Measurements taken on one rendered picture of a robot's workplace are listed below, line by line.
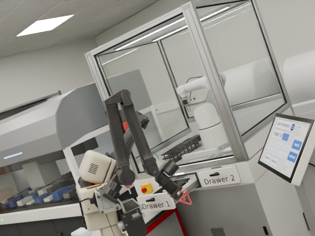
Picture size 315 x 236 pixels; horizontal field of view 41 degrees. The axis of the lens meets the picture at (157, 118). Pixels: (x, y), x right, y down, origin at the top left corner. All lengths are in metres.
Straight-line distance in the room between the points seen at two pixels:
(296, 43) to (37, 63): 4.15
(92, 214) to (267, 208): 1.19
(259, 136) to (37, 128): 1.77
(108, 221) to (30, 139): 1.62
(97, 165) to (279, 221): 1.37
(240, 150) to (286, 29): 3.38
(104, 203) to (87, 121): 1.62
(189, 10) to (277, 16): 3.35
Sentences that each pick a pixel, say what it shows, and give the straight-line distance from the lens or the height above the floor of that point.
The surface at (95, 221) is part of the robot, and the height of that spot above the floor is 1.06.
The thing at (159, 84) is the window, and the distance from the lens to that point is 2.90.
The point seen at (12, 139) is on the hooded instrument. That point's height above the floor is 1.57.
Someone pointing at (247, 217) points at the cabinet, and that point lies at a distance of 2.89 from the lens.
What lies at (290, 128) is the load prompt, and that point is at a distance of 2.25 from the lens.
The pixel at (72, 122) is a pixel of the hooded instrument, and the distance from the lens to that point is 3.45.
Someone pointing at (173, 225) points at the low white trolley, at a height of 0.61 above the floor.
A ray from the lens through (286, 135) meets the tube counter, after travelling 2.26.
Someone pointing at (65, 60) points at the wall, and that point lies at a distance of 7.74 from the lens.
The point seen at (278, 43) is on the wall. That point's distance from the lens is 5.95.
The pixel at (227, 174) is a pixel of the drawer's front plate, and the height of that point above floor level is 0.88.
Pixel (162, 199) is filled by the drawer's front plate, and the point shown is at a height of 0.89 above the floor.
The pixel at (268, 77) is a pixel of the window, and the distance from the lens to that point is 3.31.
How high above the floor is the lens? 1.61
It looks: 5 degrees down
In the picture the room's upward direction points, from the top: 20 degrees counter-clockwise
